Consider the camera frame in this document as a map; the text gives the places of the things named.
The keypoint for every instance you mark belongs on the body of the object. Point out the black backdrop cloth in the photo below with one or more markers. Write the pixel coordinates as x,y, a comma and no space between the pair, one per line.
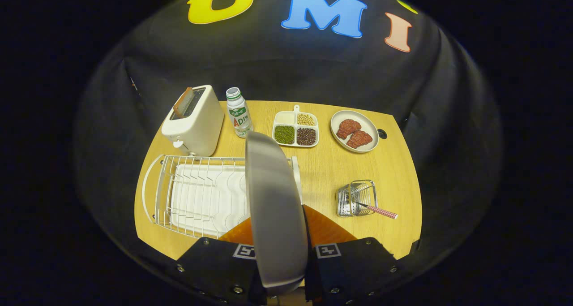
313,68

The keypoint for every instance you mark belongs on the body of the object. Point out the white bottle green label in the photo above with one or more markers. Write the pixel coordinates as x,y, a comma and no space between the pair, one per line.
239,115

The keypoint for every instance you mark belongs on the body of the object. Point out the small beige meat dish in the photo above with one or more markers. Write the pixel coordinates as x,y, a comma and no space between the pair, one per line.
369,124

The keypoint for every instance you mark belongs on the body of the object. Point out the large beige plate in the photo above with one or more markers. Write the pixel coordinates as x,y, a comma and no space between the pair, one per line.
275,207

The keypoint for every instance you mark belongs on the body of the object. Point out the white divided dish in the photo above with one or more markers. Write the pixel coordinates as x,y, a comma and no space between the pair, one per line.
295,126

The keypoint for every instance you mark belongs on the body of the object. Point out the green beans portion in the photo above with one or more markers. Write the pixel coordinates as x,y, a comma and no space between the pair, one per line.
284,135

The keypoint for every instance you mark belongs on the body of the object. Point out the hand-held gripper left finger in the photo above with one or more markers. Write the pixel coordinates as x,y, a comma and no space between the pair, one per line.
215,265

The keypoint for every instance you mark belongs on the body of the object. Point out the yellow soybeans portion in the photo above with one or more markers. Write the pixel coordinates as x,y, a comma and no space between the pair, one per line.
306,119

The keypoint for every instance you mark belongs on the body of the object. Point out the brown bread slice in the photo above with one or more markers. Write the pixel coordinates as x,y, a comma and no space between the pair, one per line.
182,103

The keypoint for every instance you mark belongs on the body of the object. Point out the red meat slice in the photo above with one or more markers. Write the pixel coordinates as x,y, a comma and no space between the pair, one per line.
359,139
348,128

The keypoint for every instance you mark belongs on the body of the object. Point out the white toaster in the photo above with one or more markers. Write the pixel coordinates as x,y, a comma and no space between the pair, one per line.
197,127

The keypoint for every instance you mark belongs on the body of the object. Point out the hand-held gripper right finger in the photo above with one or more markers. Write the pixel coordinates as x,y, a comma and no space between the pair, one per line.
349,265

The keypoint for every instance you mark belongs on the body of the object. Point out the dark red beans portion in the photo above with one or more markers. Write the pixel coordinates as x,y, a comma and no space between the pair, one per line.
306,136

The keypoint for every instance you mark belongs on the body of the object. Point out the white rice portion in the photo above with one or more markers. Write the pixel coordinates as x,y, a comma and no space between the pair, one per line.
285,118

